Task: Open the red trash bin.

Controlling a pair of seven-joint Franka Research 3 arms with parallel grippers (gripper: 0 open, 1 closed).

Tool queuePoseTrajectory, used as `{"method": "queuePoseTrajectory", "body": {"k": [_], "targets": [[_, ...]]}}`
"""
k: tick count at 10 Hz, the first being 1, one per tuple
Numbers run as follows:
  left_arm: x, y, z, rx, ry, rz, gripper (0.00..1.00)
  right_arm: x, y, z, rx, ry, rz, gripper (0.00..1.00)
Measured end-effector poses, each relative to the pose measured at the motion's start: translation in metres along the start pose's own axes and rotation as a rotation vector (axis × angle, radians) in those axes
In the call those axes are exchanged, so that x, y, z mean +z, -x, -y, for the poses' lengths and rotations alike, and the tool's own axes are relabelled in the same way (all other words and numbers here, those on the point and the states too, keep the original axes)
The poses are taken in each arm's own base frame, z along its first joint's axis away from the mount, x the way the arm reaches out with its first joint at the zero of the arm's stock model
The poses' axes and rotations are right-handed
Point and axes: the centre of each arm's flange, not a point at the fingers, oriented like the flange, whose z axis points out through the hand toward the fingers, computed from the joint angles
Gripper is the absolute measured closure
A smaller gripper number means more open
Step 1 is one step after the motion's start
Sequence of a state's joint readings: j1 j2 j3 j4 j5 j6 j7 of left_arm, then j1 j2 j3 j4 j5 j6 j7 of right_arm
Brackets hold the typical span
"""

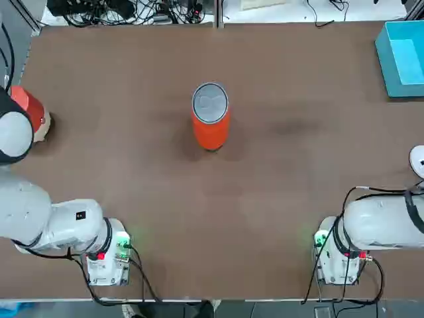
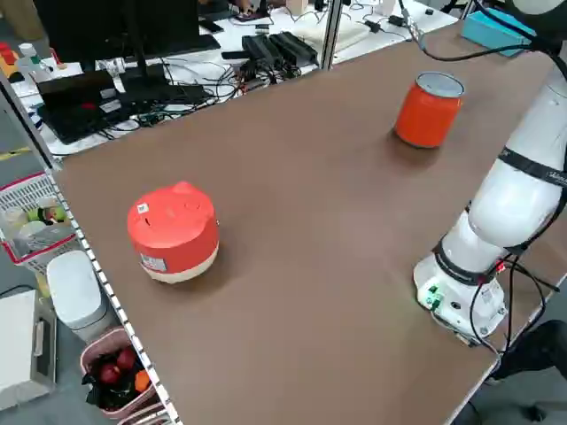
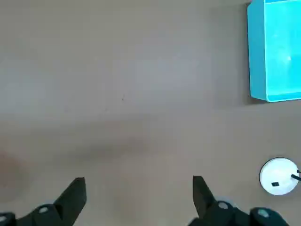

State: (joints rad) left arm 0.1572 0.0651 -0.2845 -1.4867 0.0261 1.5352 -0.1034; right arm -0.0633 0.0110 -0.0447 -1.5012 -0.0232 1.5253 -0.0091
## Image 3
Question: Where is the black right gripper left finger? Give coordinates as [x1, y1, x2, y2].
[0, 177, 87, 226]

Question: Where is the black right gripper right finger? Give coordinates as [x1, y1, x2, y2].
[188, 176, 290, 226]

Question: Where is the white round base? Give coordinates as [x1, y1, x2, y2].
[258, 157, 296, 196]

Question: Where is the blue plastic box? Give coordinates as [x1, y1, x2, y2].
[246, 0, 301, 103]

